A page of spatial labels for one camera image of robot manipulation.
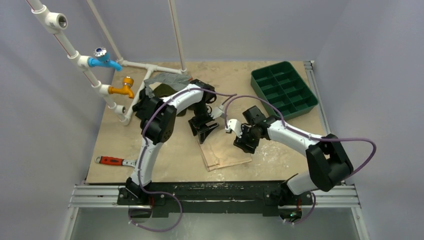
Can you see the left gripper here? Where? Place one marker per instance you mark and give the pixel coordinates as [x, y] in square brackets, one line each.
[200, 127]

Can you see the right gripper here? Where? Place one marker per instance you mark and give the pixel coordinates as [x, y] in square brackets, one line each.
[246, 139]

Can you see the beige underwear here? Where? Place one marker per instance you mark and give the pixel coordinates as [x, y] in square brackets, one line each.
[218, 150]

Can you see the striped grey underwear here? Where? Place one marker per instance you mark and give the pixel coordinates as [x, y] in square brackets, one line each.
[177, 81]

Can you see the green compartment tray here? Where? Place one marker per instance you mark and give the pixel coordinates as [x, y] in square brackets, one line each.
[282, 86]

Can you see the dark green underwear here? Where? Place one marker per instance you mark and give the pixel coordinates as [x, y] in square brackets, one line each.
[163, 90]

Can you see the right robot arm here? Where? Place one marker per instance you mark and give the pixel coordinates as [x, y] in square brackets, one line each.
[327, 160]

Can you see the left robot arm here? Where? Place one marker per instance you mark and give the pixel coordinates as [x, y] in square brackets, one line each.
[158, 117]

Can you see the orange tap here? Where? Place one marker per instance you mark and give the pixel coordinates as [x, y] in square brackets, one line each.
[125, 90]

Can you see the blue tap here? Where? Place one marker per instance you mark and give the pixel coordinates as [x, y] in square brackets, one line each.
[102, 59]

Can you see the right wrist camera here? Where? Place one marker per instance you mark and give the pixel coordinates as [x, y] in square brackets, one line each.
[234, 126]

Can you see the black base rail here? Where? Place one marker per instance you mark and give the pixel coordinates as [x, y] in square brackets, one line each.
[269, 198]

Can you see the adjustable wrench red handle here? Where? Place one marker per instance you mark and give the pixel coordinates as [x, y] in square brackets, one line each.
[114, 161]

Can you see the white PVC pipe frame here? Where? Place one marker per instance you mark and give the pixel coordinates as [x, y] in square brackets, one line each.
[55, 23]

